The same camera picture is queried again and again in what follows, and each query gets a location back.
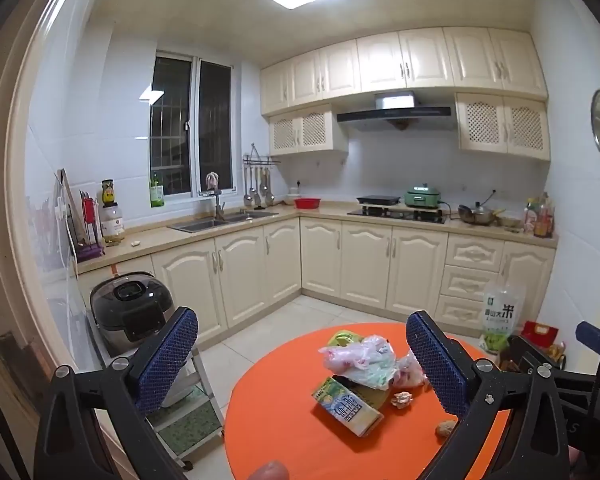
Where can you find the large cream lattice cabinet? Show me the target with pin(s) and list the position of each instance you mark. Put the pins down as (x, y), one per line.
(502, 125)

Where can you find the barred kitchen window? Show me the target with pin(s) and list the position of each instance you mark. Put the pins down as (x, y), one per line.
(190, 125)

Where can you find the black gas hob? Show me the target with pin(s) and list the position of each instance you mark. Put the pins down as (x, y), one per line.
(397, 215)

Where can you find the small beige bowl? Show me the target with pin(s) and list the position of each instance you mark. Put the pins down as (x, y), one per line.
(511, 222)

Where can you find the black griddle pan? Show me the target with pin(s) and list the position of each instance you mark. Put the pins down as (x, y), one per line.
(377, 199)

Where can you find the green electric pot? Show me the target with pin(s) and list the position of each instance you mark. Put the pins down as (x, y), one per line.
(422, 197)

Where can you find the pink scrub cloth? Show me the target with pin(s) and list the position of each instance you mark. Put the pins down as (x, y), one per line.
(212, 180)

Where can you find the black silver rice cooker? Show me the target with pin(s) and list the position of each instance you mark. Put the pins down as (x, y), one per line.
(130, 305)

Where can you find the crumpled clear plastic bag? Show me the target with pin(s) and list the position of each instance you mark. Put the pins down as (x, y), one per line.
(362, 360)

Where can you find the person's left hand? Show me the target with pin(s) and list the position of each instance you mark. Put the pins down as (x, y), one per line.
(272, 472)

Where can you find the hanging steel utensils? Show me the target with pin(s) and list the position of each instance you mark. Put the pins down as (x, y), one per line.
(259, 187)

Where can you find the yellow black owl bottle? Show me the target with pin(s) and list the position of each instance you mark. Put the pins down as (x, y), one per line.
(109, 191)

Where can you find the yellow green snack wrapper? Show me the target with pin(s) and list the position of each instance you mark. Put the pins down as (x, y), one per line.
(341, 338)

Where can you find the cream door frame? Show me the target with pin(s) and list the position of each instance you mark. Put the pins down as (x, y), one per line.
(15, 160)

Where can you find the green yellow drink carton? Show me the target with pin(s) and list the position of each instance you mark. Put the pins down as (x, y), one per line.
(347, 404)

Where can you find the cream base cabinets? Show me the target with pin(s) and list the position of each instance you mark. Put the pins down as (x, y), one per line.
(370, 265)

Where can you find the cream wall cabinet row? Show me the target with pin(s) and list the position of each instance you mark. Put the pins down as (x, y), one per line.
(405, 65)

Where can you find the red gift box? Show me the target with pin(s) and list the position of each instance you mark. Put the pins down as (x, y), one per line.
(540, 332)

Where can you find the wooden cutting board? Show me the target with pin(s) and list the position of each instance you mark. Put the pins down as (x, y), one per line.
(70, 210)

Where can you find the metal step stool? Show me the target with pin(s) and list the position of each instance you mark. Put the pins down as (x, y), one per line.
(187, 422)

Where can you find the steel wok with lid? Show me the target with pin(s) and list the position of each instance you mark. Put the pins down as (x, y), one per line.
(477, 214)

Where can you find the large clear oil jar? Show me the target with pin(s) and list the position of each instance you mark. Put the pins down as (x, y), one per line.
(112, 225)

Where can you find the steel double sink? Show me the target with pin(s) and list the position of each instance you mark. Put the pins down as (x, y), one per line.
(220, 222)

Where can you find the wall utensil rail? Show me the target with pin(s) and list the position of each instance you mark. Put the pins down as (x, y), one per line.
(260, 159)

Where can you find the group of condiment bottles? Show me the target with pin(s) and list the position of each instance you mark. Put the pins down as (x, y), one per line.
(540, 217)

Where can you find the small cream lattice cabinet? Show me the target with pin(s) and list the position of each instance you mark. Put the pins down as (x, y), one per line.
(305, 130)

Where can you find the beige kitchen countertop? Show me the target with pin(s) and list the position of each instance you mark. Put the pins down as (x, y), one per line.
(152, 240)

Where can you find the steel faucet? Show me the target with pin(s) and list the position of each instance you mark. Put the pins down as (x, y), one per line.
(219, 205)

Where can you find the pink white plastic wrapper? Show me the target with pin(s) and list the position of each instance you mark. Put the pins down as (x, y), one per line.
(409, 372)

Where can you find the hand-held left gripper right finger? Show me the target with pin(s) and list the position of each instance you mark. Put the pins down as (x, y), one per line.
(436, 366)

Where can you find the green glass bottle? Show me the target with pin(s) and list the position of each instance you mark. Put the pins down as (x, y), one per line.
(156, 192)

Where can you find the red plastic basin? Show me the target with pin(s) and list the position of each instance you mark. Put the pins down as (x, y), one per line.
(307, 203)

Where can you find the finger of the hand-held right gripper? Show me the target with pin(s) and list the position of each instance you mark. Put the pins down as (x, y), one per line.
(592, 335)

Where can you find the purple knife rack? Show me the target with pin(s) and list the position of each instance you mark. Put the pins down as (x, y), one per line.
(90, 240)

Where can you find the clear green rice bag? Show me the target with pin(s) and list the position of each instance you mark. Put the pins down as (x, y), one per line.
(501, 317)

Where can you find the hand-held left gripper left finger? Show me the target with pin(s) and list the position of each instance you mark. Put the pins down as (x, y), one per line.
(164, 357)

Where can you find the brown walnut piece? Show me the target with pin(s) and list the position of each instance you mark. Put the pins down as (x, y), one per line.
(445, 430)

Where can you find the black range hood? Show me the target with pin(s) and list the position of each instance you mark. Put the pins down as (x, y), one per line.
(395, 112)

